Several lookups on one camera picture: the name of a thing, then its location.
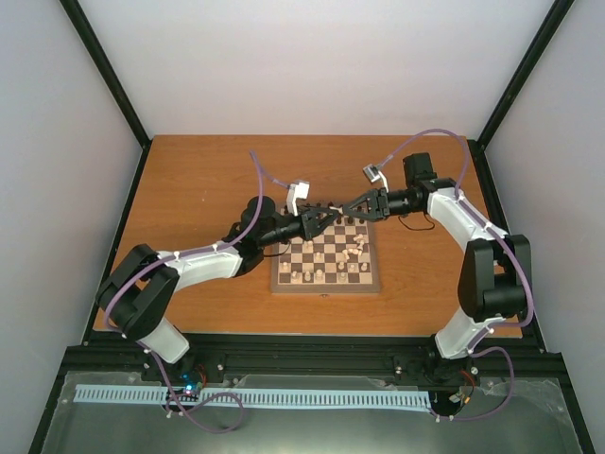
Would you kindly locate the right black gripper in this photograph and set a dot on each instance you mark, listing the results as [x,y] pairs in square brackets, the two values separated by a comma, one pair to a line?
[377,205]

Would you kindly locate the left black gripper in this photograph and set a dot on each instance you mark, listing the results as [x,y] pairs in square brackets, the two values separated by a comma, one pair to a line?
[312,227]

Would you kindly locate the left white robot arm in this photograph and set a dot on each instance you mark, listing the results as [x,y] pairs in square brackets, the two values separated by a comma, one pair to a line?
[136,294]

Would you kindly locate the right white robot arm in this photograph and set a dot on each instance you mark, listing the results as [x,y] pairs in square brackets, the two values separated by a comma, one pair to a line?
[494,282]

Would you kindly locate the pile of white pieces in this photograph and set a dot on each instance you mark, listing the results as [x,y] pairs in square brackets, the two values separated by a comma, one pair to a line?
[354,247]

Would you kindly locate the wooden chess board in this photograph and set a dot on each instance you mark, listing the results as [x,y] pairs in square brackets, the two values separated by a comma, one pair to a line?
[362,276]

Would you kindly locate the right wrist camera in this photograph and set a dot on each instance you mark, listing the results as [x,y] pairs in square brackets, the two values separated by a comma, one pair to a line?
[374,174]

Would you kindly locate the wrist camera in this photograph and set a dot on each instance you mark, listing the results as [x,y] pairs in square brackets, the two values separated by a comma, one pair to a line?
[374,174]
[297,191]

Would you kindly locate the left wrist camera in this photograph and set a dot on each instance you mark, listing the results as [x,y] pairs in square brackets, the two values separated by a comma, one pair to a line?
[297,191]

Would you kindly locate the light blue cable duct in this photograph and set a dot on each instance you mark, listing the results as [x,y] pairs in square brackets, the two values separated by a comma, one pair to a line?
[264,399]

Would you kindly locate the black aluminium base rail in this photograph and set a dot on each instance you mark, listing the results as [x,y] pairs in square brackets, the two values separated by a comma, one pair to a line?
[403,361]

